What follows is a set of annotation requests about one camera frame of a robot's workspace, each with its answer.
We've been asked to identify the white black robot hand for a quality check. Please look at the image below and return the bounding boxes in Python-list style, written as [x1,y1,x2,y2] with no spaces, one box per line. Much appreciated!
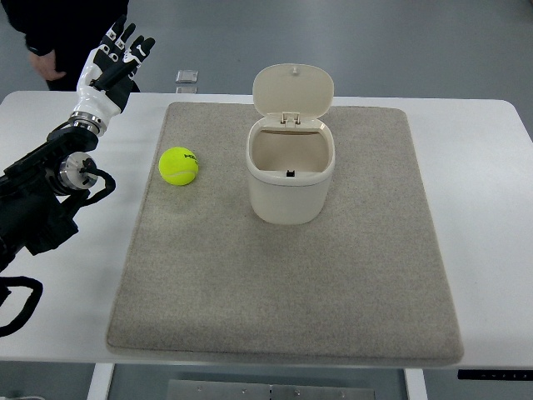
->
[69,15,155,135]

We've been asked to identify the white right table leg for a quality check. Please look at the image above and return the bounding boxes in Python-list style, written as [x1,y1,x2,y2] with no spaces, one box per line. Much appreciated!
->
[404,368,428,400]

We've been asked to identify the white left table leg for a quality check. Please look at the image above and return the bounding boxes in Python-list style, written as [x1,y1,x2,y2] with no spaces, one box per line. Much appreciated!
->
[87,363,115,400]

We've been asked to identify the black table control panel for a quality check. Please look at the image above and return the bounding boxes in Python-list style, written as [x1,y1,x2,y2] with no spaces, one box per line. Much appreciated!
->
[457,369,533,382]

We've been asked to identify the person in black clothes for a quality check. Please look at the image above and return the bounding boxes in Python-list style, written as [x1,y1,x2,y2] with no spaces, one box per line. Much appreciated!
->
[2,0,129,92]

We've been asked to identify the metal plate under table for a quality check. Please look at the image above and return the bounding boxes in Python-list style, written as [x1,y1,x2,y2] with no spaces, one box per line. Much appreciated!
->
[166,380,376,400]

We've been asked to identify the clear floor socket cover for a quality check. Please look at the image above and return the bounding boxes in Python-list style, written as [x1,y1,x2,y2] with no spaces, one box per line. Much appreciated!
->
[176,69,198,83]

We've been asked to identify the beige bin with open lid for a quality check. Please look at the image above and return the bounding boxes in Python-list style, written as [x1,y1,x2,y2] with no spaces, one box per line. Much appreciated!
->
[246,63,336,225]

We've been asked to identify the yellow tennis ball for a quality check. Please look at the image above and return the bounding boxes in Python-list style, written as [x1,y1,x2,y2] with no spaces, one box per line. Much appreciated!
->
[158,147,199,186]

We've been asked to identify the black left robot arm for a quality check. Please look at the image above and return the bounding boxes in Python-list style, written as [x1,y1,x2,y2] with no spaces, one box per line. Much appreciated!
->
[1,112,116,269]

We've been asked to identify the white table leg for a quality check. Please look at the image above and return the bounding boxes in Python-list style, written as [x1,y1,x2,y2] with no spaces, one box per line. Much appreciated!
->
[404,368,428,400]
[87,363,115,400]

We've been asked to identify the beige felt mat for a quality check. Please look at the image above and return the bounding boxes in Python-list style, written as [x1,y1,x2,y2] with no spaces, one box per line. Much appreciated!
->
[107,102,464,366]

